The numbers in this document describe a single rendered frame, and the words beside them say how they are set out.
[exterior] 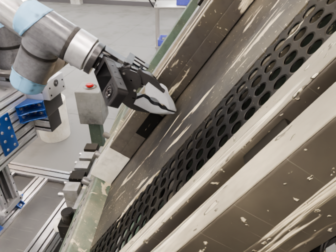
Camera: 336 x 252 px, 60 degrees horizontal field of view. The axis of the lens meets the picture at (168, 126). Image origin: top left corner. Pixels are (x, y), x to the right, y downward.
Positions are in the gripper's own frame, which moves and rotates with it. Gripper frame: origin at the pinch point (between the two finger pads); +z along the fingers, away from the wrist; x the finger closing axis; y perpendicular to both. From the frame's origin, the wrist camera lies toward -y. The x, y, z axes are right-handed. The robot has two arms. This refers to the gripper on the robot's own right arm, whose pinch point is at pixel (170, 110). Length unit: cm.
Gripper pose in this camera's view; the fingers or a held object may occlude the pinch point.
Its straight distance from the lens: 64.0
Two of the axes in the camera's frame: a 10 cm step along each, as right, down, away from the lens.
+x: -5.5, 6.9, 4.7
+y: 0.7, -5.3, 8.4
